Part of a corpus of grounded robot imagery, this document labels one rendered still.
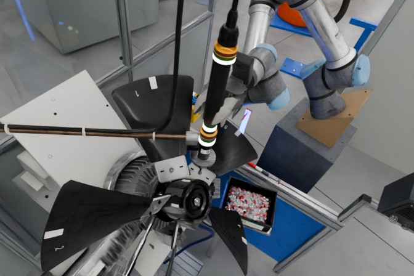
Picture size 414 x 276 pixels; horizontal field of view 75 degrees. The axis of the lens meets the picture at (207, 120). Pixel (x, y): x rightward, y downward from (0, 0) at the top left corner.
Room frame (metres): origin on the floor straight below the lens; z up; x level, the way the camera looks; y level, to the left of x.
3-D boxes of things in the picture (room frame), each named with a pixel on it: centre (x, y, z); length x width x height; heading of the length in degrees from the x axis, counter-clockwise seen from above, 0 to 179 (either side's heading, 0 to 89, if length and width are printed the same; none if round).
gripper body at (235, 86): (0.53, -0.05, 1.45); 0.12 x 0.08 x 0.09; 156
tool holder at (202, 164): (0.43, 0.00, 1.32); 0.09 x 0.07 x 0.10; 101
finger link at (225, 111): (0.43, -0.04, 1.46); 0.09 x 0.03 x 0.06; 166
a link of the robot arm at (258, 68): (0.61, -0.08, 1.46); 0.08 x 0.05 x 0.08; 66
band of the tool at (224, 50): (0.43, -0.01, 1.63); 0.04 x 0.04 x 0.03
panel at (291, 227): (0.72, -0.25, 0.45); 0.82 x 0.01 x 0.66; 66
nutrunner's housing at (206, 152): (0.43, -0.01, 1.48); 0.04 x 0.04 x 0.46
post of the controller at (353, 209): (0.54, -0.64, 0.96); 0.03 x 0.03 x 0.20; 66
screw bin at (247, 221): (0.54, -0.24, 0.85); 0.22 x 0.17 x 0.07; 82
